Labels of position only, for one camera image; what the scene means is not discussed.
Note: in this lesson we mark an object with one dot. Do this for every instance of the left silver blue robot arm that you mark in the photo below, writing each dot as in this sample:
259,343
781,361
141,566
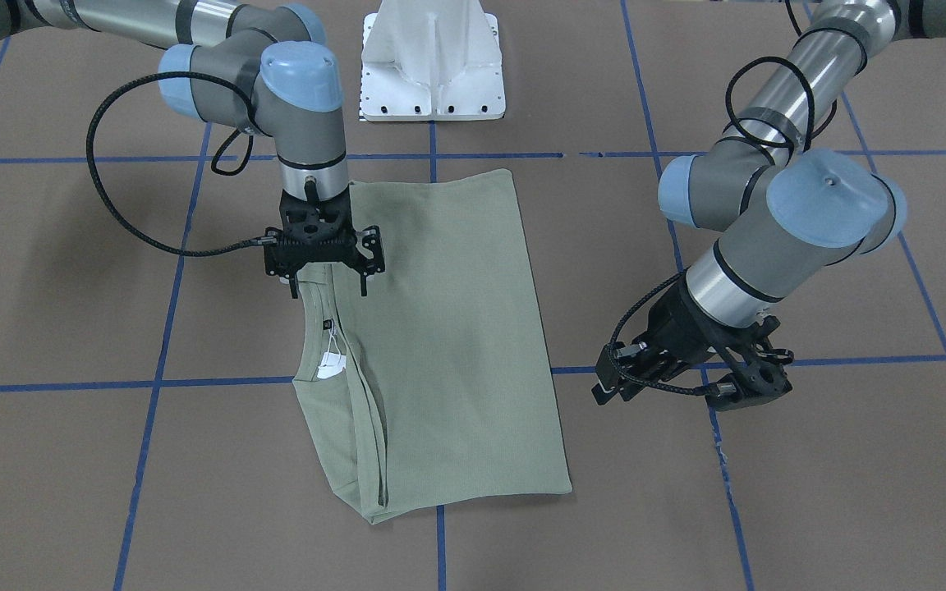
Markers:
784,209

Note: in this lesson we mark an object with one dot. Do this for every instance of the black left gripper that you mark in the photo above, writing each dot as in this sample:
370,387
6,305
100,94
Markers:
674,327

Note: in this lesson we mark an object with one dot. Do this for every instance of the white neck label tag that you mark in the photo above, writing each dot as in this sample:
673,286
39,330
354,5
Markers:
330,364

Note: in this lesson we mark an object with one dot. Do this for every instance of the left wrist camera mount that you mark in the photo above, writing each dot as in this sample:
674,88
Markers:
758,373

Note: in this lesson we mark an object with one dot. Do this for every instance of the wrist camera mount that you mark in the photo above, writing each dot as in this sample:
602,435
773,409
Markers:
311,234
758,373

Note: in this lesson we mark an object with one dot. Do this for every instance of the white central pedestal column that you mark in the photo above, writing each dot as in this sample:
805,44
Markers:
431,61

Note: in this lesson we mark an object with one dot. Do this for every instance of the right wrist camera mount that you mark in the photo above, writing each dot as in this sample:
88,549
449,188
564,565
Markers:
311,234

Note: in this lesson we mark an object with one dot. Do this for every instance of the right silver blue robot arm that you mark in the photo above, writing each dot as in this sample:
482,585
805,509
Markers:
263,73

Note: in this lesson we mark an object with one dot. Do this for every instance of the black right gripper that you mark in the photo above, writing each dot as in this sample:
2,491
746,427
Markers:
371,246

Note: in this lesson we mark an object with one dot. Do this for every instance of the olive green long-sleeve shirt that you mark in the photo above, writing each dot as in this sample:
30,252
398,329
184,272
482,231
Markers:
447,395

